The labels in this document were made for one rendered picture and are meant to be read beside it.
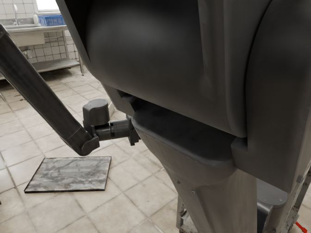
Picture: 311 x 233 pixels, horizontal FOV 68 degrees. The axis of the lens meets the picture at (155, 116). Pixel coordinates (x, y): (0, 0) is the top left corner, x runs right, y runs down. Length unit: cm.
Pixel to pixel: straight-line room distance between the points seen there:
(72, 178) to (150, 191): 64
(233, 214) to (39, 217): 173
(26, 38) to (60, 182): 274
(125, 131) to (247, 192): 54
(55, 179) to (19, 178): 31
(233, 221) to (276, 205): 21
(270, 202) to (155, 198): 144
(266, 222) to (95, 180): 166
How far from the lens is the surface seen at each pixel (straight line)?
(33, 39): 426
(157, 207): 173
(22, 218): 189
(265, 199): 40
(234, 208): 17
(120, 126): 69
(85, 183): 195
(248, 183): 18
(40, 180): 210
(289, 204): 96
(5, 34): 51
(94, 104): 66
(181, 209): 135
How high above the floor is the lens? 132
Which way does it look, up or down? 28 degrees down
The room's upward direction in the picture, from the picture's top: straight up
